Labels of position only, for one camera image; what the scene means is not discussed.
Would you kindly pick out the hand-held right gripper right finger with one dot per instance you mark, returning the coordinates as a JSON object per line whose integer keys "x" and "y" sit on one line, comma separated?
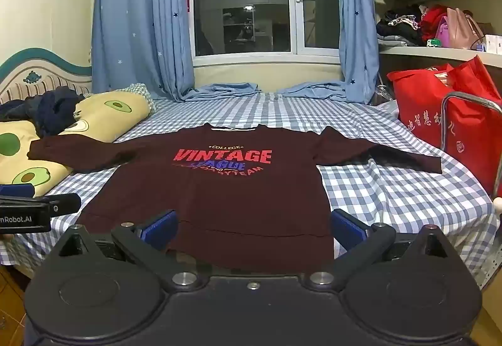
{"x": 347, "y": 227}

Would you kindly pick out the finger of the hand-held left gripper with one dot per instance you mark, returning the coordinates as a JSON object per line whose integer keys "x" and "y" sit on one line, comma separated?
{"x": 64, "y": 203}
{"x": 15, "y": 190}

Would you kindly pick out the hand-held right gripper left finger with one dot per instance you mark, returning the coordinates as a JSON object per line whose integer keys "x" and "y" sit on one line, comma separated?
{"x": 159, "y": 227}

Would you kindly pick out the maroon printed t-shirt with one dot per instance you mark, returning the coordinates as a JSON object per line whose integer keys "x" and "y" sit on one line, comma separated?
{"x": 235, "y": 212}

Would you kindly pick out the dark navy clothes heap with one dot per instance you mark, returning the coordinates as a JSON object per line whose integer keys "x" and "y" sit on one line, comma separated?
{"x": 55, "y": 110}

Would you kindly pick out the pile of dark folded clothes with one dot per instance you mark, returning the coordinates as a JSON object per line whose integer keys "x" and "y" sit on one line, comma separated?
{"x": 398, "y": 32}

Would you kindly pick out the yellow avocado print pillow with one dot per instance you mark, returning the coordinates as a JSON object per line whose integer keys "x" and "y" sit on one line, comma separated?
{"x": 23, "y": 169}
{"x": 117, "y": 114}

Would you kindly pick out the blue checked bed sheet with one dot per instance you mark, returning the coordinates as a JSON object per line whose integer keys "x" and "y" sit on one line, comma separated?
{"x": 392, "y": 197}

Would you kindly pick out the striped teal bed headboard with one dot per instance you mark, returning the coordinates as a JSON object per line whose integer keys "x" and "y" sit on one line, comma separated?
{"x": 43, "y": 71}

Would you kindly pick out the red fabric shopping bag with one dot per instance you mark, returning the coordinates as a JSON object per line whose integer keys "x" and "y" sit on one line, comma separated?
{"x": 466, "y": 122}

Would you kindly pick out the blue star curtain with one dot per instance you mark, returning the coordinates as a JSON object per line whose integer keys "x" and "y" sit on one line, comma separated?
{"x": 355, "y": 24}
{"x": 141, "y": 24}

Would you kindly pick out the small toy truck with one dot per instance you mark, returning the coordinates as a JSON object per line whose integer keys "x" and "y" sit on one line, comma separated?
{"x": 433, "y": 43}

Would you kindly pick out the red clothing bundle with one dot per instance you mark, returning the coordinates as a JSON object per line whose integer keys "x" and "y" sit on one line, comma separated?
{"x": 431, "y": 22}

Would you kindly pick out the pink handbag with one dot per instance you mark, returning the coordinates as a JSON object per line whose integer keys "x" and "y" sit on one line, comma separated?
{"x": 462, "y": 30}

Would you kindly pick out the white box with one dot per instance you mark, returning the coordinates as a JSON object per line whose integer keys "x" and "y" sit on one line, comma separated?
{"x": 493, "y": 43}

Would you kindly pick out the metal chair frame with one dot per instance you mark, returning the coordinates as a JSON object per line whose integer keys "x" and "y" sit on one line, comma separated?
{"x": 444, "y": 122}

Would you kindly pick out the white frame window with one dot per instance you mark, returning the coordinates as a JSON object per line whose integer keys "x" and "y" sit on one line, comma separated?
{"x": 243, "y": 8}

